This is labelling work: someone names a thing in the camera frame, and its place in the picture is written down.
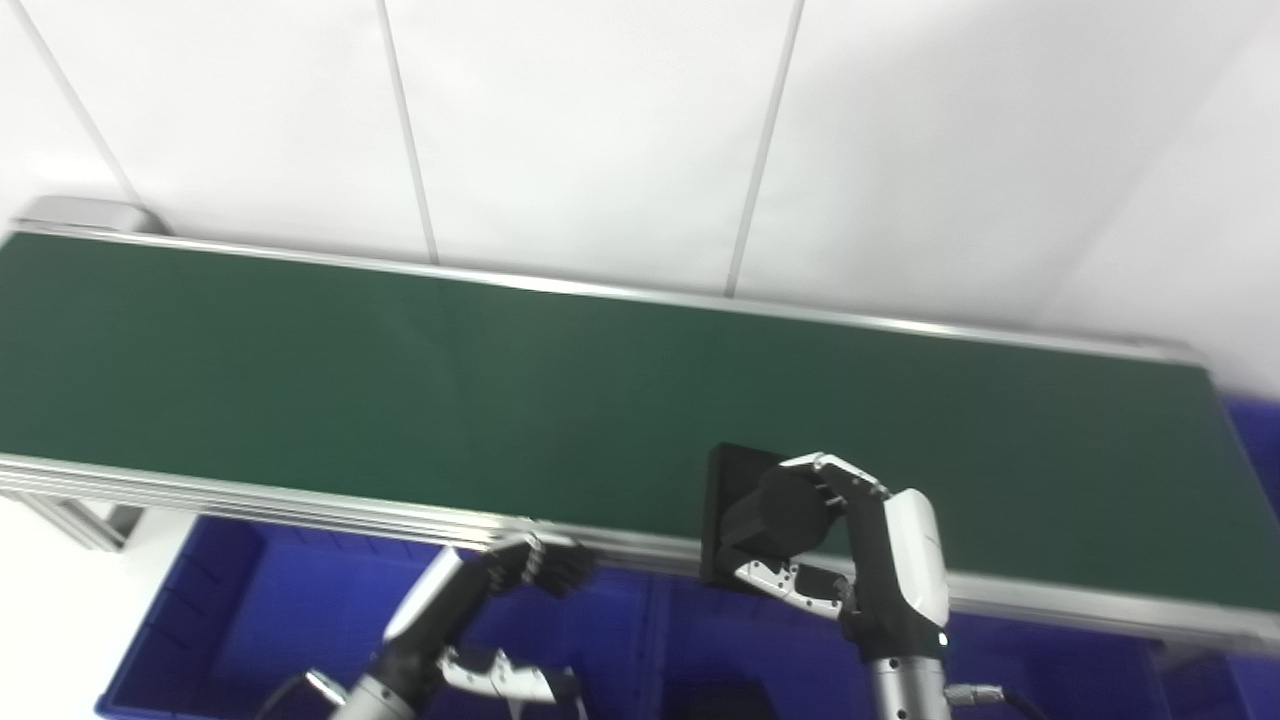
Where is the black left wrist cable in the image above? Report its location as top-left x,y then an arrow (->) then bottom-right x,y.
255,668 -> 351,720

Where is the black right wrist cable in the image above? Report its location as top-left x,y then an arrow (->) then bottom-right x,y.
945,682 -> 1051,720

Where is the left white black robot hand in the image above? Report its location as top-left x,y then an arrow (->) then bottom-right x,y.
380,535 -> 599,706

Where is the aluminium conveyor leg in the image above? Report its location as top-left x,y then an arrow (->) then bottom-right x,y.
15,495 -> 146,553

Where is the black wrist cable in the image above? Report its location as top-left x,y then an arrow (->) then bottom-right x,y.
945,682 -> 1051,720
255,668 -> 351,720

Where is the blue bin with black part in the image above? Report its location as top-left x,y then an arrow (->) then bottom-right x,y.
640,575 -> 1171,720

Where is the blue bin with white plate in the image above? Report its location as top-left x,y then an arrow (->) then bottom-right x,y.
95,515 -> 666,720

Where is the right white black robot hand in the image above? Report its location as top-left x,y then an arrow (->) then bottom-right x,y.
735,452 -> 951,663

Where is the white square plate round hole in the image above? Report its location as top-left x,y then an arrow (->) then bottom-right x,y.
505,668 -> 593,720

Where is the green conveyor belt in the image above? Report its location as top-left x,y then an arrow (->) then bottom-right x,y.
0,195 -> 1280,656
0,232 -> 1280,613

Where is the blue bin at conveyor end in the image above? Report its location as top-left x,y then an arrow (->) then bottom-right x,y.
1155,395 -> 1280,720

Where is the grey conveyor end cap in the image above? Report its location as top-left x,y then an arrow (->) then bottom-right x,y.
10,195 -> 169,238

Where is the black part in bin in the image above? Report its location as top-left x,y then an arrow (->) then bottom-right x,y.
685,680 -> 777,720

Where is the black cylinder part square base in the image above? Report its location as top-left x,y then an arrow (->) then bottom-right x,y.
700,443 -> 843,597

